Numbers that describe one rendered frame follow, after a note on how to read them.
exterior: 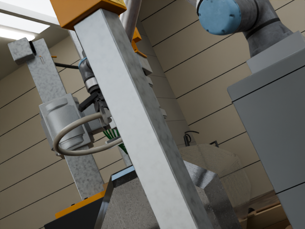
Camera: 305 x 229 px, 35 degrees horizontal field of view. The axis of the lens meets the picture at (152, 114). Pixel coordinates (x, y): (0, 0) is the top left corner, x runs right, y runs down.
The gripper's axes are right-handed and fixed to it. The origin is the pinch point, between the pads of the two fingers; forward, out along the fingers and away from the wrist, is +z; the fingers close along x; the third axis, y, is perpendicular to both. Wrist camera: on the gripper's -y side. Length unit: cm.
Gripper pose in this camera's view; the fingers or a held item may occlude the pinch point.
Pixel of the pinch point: (105, 125)
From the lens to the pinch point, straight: 232.2
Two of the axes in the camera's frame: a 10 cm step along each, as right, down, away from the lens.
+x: -2.4, 4.7, 8.5
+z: 3.5, 8.6, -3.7
